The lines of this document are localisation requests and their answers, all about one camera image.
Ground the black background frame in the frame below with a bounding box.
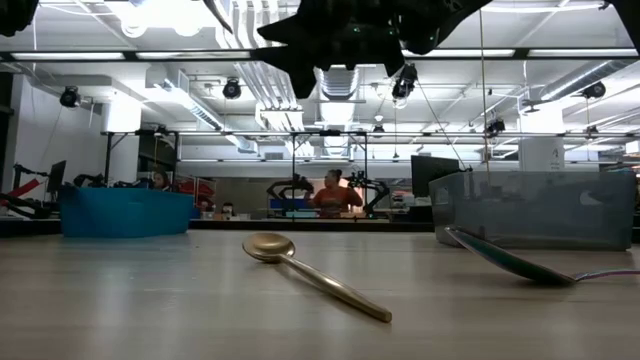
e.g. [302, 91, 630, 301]
[102, 128, 640, 221]

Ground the silver ventilation duct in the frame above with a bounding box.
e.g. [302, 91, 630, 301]
[313, 65, 362, 157]

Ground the black monitor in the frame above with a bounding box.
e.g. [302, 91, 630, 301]
[45, 159, 68, 194]
[410, 154, 461, 199]

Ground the grey plastic bin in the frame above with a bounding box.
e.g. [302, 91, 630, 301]
[427, 169, 638, 252]

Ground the gold spoon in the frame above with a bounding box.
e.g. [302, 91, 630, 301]
[241, 232, 394, 325]

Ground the blue plastic bin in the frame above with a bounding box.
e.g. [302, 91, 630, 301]
[57, 185, 195, 239]

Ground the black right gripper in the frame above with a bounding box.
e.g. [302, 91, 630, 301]
[251, 0, 407, 100]

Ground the black aluminium table frame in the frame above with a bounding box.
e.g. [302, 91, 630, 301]
[0, 48, 640, 234]

